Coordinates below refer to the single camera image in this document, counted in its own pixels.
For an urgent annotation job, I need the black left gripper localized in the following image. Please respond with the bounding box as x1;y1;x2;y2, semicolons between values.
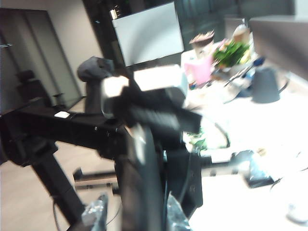
115;82;205;218

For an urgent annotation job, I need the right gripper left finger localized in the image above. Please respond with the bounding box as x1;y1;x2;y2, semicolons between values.
81;192;109;231

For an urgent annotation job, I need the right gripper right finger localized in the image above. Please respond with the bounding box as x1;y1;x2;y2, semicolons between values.
165;192;193;231

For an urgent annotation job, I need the black power adapter brick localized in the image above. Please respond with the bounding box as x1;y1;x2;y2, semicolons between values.
243;166;275;189

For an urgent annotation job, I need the pink paper object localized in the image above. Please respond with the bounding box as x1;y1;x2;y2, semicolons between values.
184;57;214;85

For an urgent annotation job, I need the black cone shaped object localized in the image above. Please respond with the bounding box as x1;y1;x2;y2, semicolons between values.
251;66;282;103

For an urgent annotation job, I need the green potted plant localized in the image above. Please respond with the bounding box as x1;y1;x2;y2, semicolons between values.
213;38;251;68

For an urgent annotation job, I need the brown plant pot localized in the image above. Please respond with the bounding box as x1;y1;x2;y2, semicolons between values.
189;32;215;58

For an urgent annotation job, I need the grey office chair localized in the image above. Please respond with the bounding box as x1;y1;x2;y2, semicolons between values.
77;56;116;114

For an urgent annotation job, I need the white board panel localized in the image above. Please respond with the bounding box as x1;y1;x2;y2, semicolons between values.
111;1;185;67

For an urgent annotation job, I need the dark tall cabinet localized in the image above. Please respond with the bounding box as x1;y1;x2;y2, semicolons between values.
0;8;82;114

